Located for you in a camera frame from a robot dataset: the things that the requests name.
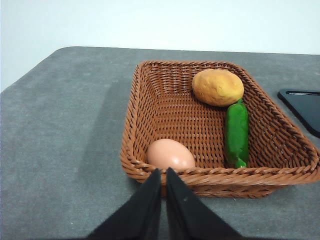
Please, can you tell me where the black rectangular tray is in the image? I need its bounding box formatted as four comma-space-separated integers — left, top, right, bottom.
277, 88, 320, 140

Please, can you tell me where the light brown egg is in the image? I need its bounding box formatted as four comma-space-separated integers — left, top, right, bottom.
146, 139, 197, 171

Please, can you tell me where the green pepper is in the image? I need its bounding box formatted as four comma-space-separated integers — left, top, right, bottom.
224, 99, 250, 170

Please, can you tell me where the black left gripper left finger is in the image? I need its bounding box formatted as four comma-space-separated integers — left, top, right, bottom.
87, 168, 164, 240

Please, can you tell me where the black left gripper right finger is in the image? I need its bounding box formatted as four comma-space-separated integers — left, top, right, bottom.
165, 167, 245, 240

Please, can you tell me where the brown wicker basket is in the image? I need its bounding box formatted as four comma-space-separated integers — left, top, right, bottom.
120, 59, 320, 200

